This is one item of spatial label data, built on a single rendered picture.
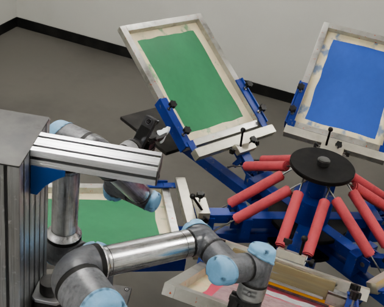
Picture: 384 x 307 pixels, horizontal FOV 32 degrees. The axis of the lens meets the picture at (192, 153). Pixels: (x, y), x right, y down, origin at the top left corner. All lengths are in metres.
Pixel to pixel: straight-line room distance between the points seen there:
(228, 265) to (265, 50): 5.06
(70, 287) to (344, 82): 2.86
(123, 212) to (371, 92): 1.68
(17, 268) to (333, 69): 2.75
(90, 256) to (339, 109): 2.63
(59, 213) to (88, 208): 1.11
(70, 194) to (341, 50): 2.50
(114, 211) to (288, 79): 3.73
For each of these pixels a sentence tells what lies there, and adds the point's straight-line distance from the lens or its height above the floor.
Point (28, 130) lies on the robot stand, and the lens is 1.73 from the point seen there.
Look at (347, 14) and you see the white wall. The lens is 6.34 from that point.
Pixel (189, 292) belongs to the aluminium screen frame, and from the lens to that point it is 2.02.
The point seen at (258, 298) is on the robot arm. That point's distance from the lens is 1.78.
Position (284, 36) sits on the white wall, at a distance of 6.51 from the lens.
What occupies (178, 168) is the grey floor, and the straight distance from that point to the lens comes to 5.36.
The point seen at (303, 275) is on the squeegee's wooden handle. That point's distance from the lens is 2.57.
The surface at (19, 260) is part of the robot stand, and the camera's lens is 1.77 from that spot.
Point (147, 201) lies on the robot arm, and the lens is 2.27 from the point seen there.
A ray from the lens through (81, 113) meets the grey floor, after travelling 6.00.
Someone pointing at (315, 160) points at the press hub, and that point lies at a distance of 3.19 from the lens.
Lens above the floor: 2.91
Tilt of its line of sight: 31 degrees down
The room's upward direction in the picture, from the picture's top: 9 degrees clockwise
